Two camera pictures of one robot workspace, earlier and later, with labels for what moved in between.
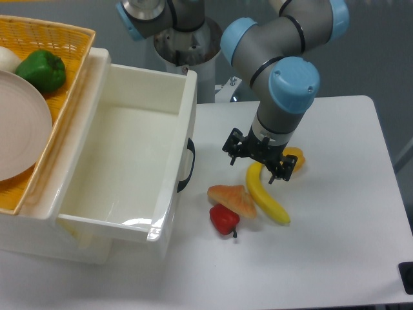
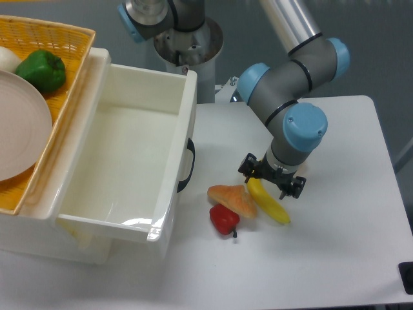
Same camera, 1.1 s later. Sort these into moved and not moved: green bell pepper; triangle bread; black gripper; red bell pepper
Moved: black gripper
Not moved: triangle bread; green bell pepper; red bell pepper
